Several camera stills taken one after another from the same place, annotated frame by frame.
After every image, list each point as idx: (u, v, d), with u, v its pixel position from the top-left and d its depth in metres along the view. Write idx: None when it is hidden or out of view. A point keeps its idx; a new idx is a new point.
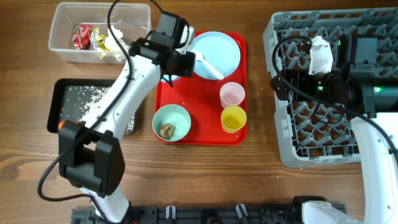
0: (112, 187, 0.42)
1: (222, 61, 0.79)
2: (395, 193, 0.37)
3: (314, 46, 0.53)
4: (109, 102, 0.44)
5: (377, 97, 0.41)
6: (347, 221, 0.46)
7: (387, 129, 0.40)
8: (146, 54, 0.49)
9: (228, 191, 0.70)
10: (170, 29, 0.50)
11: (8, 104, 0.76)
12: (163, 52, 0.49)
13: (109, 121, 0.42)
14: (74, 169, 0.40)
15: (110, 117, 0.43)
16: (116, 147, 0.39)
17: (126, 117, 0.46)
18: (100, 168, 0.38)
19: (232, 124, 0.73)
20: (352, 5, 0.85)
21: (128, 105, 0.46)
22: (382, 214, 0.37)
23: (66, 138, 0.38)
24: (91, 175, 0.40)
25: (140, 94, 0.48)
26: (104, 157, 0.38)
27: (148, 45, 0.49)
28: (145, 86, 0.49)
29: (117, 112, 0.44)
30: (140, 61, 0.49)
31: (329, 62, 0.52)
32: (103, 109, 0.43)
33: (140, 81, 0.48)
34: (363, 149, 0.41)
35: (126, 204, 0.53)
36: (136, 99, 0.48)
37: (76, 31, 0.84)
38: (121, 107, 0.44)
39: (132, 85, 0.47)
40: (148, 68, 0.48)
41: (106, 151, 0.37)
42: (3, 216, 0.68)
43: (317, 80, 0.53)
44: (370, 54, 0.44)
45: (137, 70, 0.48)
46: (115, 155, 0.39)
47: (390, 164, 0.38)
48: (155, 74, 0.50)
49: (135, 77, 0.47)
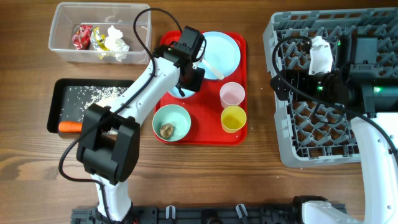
0: (125, 175, 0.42)
1: (223, 62, 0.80)
2: (395, 193, 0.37)
3: (314, 46, 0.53)
4: (132, 92, 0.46)
5: (377, 97, 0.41)
6: (347, 220, 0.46)
7: (387, 130, 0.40)
8: (169, 58, 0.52)
9: (228, 191, 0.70)
10: (191, 41, 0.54)
11: (8, 104, 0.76)
12: (184, 60, 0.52)
13: (130, 109, 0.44)
14: (92, 152, 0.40)
15: (134, 104, 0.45)
16: (136, 133, 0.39)
17: (146, 111, 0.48)
18: (119, 152, 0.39)
19: (231, 124, 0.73)
20: (352, 5, 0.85)
21: (150, 99, 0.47)
22: (382, 214, 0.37)
23: (91, 119, 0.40)
24: (107, 159, 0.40)
25: (160, 91, 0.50)
26: (124, 140, 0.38)
27: (171, 51, 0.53)
28: (165, 84, 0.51)
29: (140, 101, 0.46)
30: (163, 61, 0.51)
31: (329, 62, 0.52)
32: (127, 98, 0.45)
33: (162, 79, 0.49)
34: (363, 149, 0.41)
35: (129, 203, 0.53)
36: (157, 94, 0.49)
37: (76, 30, 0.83)
38: (143, 98, 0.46)
39: (155, 81, 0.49)
40: (170, 69, 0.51)
41: (128, 135, 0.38)
42: (4, 215, 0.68)
43: (317, 79, 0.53)
44: (370, 54, 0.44)
45: (160, 69, 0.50)
46: (134, 142, 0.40)
47: (390, 164, 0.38)
48: (175, 76, 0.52)
49: (158, 74, 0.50)
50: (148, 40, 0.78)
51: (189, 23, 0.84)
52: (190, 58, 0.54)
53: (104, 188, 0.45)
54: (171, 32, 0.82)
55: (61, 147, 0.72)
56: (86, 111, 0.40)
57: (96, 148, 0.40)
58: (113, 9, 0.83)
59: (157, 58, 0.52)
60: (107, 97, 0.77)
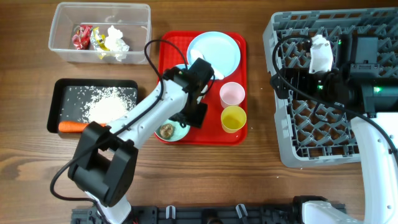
0: (116, 198, 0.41)
1: (223, 62, 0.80)
2: (395, 193, 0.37)
3: (314, 45, 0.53)
4: (136, 114, 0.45)
5: (377, 96, 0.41)
6: (347, 221, 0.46)
7: (387, 129, 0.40)
8: (178, 82, 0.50)
9: (228, 191, 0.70)
10: (201, 73, 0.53)
11: (8, 104, 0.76)
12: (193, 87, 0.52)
13: (130, 132, 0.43)
14: (86, 172, 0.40)
15: (135, 128, 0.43)
16: (134, 158, 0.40)
17: (147, 134, 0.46)
18: (112, 175, 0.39)
19: (231, 124, 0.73)
20: (352, 5, 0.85)
21: (152, 126, 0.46)
22: (382, 214, 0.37)
23: (89, 139, 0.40)
24: (100, 181, 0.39)
25: (164, 116, 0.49)
26: (120, 165, 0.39)
27: (181, 74, 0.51)
28: (171, 109, 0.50)
29: (142, 125, 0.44)
30: (173, 86, 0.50)
31: (329, 61, 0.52)
32: (130, 119, 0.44)
33: (168, 103, 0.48)
34: (363, 149, 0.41)
35: (129, 209, 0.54)
36: (160, 118, 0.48)
37: (76, 30, 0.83)
38: (146, 121, 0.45)
39: (159, 105, 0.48)
40: (178, 94, 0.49)
41: (125, 159, 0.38)
42: (4, 215, 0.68)
43: (317, 78, 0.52)
44: (370, 54, 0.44)
45: (167, 93, 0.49)
46: (130, 166, 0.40)
47: (390, 164, 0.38)
48: (181, 102, 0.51)
49: (165, 98, 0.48)
50: (148, 39, 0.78)
51: (189, 23, 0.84)
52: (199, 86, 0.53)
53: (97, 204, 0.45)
54: (171, 32, 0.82)
55: (61, 147, 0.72)
56: (86, 129, 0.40)
57: (89, 167, 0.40)
58: (113, 9, 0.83)
59: (166, 79, 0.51)
60: (107, 97, 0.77)
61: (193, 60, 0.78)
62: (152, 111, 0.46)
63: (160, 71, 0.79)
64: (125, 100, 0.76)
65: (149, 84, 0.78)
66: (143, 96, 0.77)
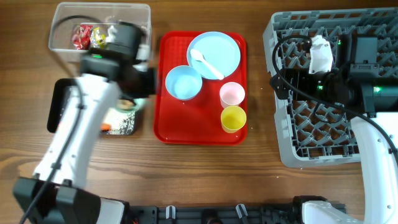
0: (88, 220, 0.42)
1: (222, 62, 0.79)
2: (395, 193, 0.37)
3: (314, 46, 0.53)
4: (62, 142, 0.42)
5: (377, 97, 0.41)
6: (347, 221, 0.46)
7: (387, 129, 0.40)
8: (98, 66, 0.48)
9: (228, 191, 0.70)
10: (127, 38, 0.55)
11: (8, 104, 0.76)
12: (118, 63, 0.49)
13: (64, 165, 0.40)
14: (46, 218, 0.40)
15: (67, 160, 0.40)
16: (79, 192, 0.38)
17: (87, 153, 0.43)
18: (69, 216, 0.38)
19: (231, 124, 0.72)
20: (351, 5, 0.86)
21: (84, 144, 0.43)
22: (382, 214, 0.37)
23: (23, 196, 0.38)
24: (62, 219, 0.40)
25: (96, 121, 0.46)
26: (66, 208, 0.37)
27: (97, 56, 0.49)
28: (99, 111, 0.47)
29: (73, 153, 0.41)
30: (91, 84, 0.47)
31: (329, 61, 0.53)
32: (57, 150, 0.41)
33: (93, 107, 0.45)
34: (363, 149, 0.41)
35: (120, 206, 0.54)
36: (94, 126, 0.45)
37: (76, 30, 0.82)
38: (76, 147, 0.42)
39: (83, 116, 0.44)
40: (102, 91, 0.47)
41: (68, 204, 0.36)
42: (3, 216, 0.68)
43: (317, 79, 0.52)
44: (370, 54, 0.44)
45: (88, 96, 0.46)
46: (81, 200, 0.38)
47: (390, 164, 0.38)
48: (112, 93, 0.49)
49: (86, 105, 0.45)
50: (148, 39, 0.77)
51: (189, 23, 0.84)
52: (126, 61, 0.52)
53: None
54: (171, 32, 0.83)
55: None
56: (15, 189, 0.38)
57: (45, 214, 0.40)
58: (113, 9, 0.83)
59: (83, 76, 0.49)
60: None
61: (193, 60, 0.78)
62: (78, 126, 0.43)
63: (160, 71, 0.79)
64: None
65: None
66: None
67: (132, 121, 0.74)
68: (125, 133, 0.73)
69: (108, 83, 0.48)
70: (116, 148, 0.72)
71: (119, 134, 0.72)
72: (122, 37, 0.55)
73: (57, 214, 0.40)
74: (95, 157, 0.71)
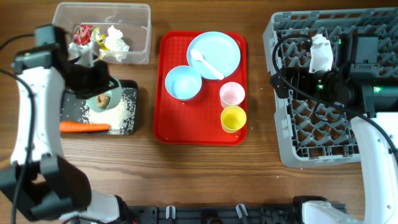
0: (85, 195, 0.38)
1: (222, 62, 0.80)
2: (395, 193, 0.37)
3: (314, 45, 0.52)
4: (23, 134, 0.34)
5: (378, 96, 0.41)
6: (347, 221, 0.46)
7: (387, 129, 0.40)
8: (35, 60, 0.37)
9: (228, 191, 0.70)
10: (46, 37, 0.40)
11: (9, 104, 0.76)
12: (53, 51, 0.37)
13: (37, 147, 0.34)
14: (40, 207, 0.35)
15: (37, 141, 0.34)
16: (60, 159, 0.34)
17: (56, 126, 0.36)
18: (62, 188, 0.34)
19: (231, 124, 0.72)
20: (352, 5, 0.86)
21: (48, 119, 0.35)
22: (382, 214, 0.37)
23: (7, 186, 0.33)
24: (58, 200, 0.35)
25: (55, 100, 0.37)
26: (54, 178, 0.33)
27: (29, 53, 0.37)
28: (56, 91, 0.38)
29: (40, 131, 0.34)
30: (32, 73, 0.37)
31: (329, 61, 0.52)
32: (21, 137, 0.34)
33: (44, 90, 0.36)
34: (363, 149, 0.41)
35: (115, 200, 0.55)
36: (55, 103, 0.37)
37: (76, 30, 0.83)
38: (42, 126, 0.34)
39: (38, 99, 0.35)
40: (46, 74, 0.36)
41: (55, 172, 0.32)
42: (3, 216, 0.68)
43: (317, 78, 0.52)
44: (370, 54, 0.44)
45: (31, 83, 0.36)
46: (66, 168, 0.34)
47: (390, 164, 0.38)
48: (58, 76, 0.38)
49: (37, 91, 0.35)
50: (148, 39, 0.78)
51: (188, 23, 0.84)
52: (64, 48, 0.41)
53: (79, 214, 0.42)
54: (171, 32, 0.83)
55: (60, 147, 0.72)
56: None
57: (38, 201, 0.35)
58: (113, 9, 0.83)
59: (19, 74, 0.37)
60: None
61: (193, 60, 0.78)
62: (35, 113, 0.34)
63: (160, 71, 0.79)
64: (125, 100, 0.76)
65: (149, 84, 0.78)
66: (142, 96, 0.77)
67: (132, 121, 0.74)
68: (125, 133, 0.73)
69: (50, 69, 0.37)
70: (116, 148, 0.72)
71: (119, 134, 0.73)
72: (43, 35, 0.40)
73: (51, 197, 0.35)
74: (95, 157, 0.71)
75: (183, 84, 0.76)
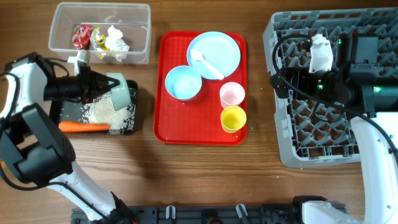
0: (69, 152, 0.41)
1: (222, 62, 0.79)
2: (395, 193, 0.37)
3: (314, 45, 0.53)
4: (10, 101, 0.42)
5: (377, 96, 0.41)
6: (347, 220, 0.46)
7: (387, 129, 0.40)
8: (18, 63, 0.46)
9: (227, 191, 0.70)
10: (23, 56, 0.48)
11: None
12: (32, 57, 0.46)
13: (20, 106, 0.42)
14: (26, 161, 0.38)
15: (21, 101, 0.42)
16: (40, 109, 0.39)
17: (37, 96, 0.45)
18: (41, 135, 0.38)
19: (231, 124, 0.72)
20: (352, 5, 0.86)
21: (31, 88, 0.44)
22: (382, 214, 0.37)
23: None
24: (41, 150, 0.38)
25: (37, 86, 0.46)
26: (36, 122, 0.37)
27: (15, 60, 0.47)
28: (37, 79, 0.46)
29: (24, 95, 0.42)
30: (18, 67, 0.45)
31: (329, 60, 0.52)
32: (8, 103, 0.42)
33: (28, 75, 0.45)
34: (363, 149, 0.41)
35: (109, 193, 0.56)
36: (37, 85, 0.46)
37: (76, 30, 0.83)
38: (25, 91, 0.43)
39: (22, 79, 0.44)
40: (28, 66, 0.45)
41: (35, 113, 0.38)
42: (4, 215, 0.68)
43: (317, 78, 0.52)
44: (370, 54, 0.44)
45: (17, 73, 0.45)
46: (46, 119, 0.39)
47: (390, 164, 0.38)
48: (38, 71, 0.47)
49: (21, 76, 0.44)
50: (148, 39, 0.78)
51: (188, 23, 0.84)
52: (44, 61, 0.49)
53: (69, 186, 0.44)
54: (171, 32, 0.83)
55: None
56: None
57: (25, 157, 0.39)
58: (113, 9, 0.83)
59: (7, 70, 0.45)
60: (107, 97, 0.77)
61: (193, 60, 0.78)
62: (19, 88, 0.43)
63: (160, 71, 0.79)
64: None
65: (149, 84, 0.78)
66: (142, 96, 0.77)
67: (132, 121, 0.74)
68: (125, 133, 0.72)
69: (32, 62, 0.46)
70: (116, 148, 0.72)
71: (119, 134, 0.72)
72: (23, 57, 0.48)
73: (36, 149, 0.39)
74: (95, 157, 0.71)
75: (184, 85, 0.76)
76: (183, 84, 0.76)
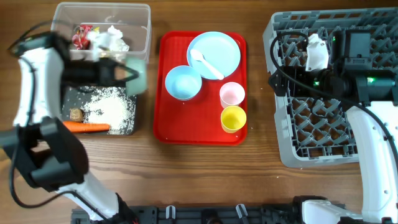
0: (83, 167, 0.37)
1: (222, 62, 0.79)
2: (390, 177, 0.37)
3: (311, 44, 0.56)
4: (25, 103, 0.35)
5: (371, 87, 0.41)
6: (347, 214, 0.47)
7: (381, 117, 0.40)
8: (32, 46, 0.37)
9: (228, 191, 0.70)
10: (38, 40, 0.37)
11: (9, 104, 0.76)
12: (50, 42, 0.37)
13: (38, 114, 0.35)
14: (40, 172, 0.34)
15: (39, 107, 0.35)
16: (60, 124, 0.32)
17: (55, 98, 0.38)
18: (63, 153, 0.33)
19: (231, 124, 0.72)
20: (351, 5, 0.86)
21: (49, 87, 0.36)
22: (379, 200, 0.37)
23: (7, 149, 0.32)
24: (57, 165, 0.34)
25: (55, 79, 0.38)
26: (55, 141, 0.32)
27: (30, 41, 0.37)
28: (56, 69, 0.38)
29: (41, 98, 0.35)
30: (35, 54, 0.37)
31: (325, 59, 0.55)
32: (24, 107, 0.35)
33: (45, 68, 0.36)
34: (359, 137, 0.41)
35: (115, 196, 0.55)
36: (55, 78, 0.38)
37: (76, 30, 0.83)
38: (43, 93, 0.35)
39: (38, 73, 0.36)
40: (45, 55, 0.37)
41: (55, 132, 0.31)
42: (3, 216, 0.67)
43: (313, 76, 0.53)
44: (364, 48, 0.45)
45: (35, 62, 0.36)
46: (65, 132, 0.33)
47: (386, 150, 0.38)
48: (56, 59, 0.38)
49: (37, 66, 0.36)
50: (148, 39, 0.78)
51: (188, 23, 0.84)
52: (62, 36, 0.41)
53: (78, 193, 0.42)
54: (171, 32, 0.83)
55: None
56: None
57: (40, 166, 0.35)
58: (113, 9, 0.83)
59: (19, 57, 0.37)
60: (107, 97, 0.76)
61: (193, 60, 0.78)
62: (36, 86, 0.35)
63: (160, 71, 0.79)
64: (125, 100, 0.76)
65: (150, 84, 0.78)
66: (143, 96, 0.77)
67: (132, 121, 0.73)
68: (125, 133, 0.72)
69: (48, 49, 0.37)
70: (116, 148, 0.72)
71: (119, 134, 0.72)
72: (42, 37, 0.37)
73: (54, 161, 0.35)
74: (95, 157, 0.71)
75: (183, 83, 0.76)
76: (183, 85, 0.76)
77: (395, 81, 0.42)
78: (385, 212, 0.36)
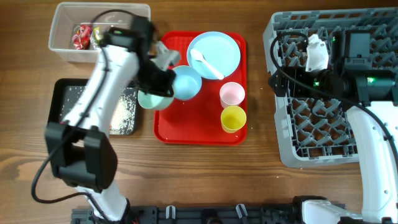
0: (108, 180, 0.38)
1: (222, 62, 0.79)
2: (390, 177, 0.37)
3: (310, 45, 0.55)
4: (86, 100, 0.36)
5: (370, 87, 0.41)
6: (347, 214, 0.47)
7: (381, 117, 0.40)
8: (119, 42, 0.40)
9: (227, 191, 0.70)
10: (126, 37, 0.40)
11: (9, 104, 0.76)
12: (135, 46, 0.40)
13: (88, 121, 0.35)
14: (68, 167, 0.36)
15: (93, 113, 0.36)
16: (104, 139, 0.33)
17: (111, 109, 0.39)
18: (93, 165, 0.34)
19: (231, 124, 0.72)
20: (351, 5, 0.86)
21: (111, 97, 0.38)
22: (379, 199, 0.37)
23: (51, 139, 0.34)
24: (84, 170, 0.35)
25: (120, 86, 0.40)
26: (92, 153, 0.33)
27: (120, 33, 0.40)
28: (125, 75, 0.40)
29: (100, 105, 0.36)
30: (115, 52, 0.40)
31: (325, 59, 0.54)
32: (84, 104, 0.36)
33: (117, 72, 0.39)
34: (359, 137, 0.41)
35: (124, 201, 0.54)
36: (120, 86, 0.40)
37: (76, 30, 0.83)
38: (104, 100, 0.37)
39: (109, 75, 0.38)
40: (124, 60, 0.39)
41: (96, 146, 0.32)
42: (3, 216, 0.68)
43: (313, 76, 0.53)
44: (363, 48, 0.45)
45: (112, 61, 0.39)
46: (105, 149, 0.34)
47: (386, 150, 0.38)
48: (131, 67, 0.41)
49: (112, 67, 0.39)
50: None
51: (188, 23, 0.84)
52: (153, 37, 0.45)
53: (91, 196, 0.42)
54: (171, 32, 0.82)
55: None
56: (45, 132, 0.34)
57: (69, 163, 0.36)
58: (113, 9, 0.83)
59: (104, 47, 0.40)
60: None
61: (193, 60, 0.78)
62: (100, 91, 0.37)
63: None
64: (125, 100, 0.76)
65: None
66: None
67: (132, 121, 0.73)
68: (125, 133, 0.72)
69: (129, 53, 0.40)
70: (116, 148, 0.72)
71: (119, 134, 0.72)
72: (130, 37, 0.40)
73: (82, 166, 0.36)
74: None
75: (183, 83, 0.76)
76: (181, 85, 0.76)
77: (395, 81, 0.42)
78: (385, 211, 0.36)
